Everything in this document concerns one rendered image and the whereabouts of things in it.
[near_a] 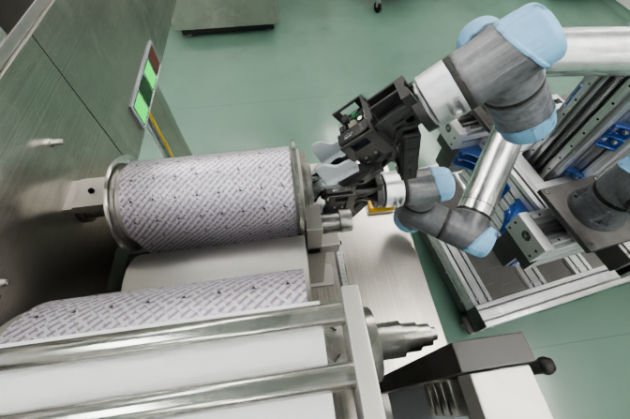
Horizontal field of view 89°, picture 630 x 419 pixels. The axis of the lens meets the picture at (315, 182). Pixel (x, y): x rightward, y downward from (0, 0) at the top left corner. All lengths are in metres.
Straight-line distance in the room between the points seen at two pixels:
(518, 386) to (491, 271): 1.51
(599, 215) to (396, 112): 0.89
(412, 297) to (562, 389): 1.25
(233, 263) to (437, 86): 0.36
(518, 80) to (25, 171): 0.59
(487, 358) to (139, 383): 0.22
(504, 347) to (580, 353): 1.83
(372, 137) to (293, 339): 0.27
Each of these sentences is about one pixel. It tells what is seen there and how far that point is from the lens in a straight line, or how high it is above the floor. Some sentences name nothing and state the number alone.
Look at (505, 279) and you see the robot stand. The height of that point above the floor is 0.21.
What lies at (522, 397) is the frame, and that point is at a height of 1.44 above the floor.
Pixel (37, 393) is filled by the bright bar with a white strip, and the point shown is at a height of 1.44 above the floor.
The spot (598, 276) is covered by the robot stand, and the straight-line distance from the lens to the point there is 2.00.
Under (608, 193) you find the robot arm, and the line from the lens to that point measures 1.19.
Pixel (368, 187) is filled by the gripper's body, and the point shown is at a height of 1.14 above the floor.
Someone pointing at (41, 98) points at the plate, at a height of 1.39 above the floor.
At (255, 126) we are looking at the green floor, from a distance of 2.42.
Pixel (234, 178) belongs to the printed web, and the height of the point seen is 1.31.
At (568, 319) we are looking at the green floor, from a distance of 2.12.
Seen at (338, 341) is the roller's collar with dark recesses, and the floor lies 1.37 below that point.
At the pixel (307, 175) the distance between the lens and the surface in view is 0.48.
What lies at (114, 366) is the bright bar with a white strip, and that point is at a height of 1.44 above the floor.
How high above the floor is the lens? 1.67
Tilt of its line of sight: 55 degrees down
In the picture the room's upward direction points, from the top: straight up
